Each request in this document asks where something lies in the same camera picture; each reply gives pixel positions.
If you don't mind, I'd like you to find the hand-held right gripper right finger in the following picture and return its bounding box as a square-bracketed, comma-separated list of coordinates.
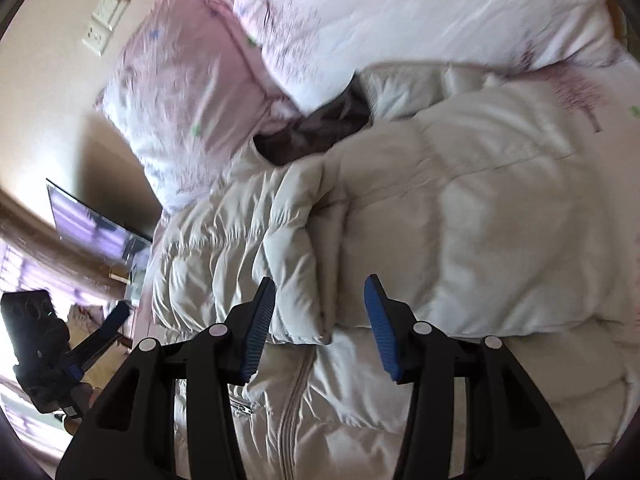
[364, 274, 586, 480]

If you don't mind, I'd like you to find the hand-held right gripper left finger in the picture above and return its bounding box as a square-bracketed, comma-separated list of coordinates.
[55, 276, 277, 480]

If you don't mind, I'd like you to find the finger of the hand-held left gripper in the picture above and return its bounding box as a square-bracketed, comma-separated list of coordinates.
[65, 301, 132, 379]

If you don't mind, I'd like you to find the white puffer jacket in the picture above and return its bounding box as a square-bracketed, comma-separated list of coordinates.
[150, 62, 626, 480]

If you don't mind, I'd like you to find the wooden television cabinet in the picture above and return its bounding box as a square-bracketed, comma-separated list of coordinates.
[0, 187, 132, 311]

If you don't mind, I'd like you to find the flat screen television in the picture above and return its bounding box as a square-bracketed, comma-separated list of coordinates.
[46, 178, 154, 262]

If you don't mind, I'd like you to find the pink floral pillow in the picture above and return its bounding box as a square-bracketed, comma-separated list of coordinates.
[95, 0, 301, 213]

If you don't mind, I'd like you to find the white pink floral quilt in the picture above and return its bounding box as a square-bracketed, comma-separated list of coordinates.
[180, 0, 621, 113]

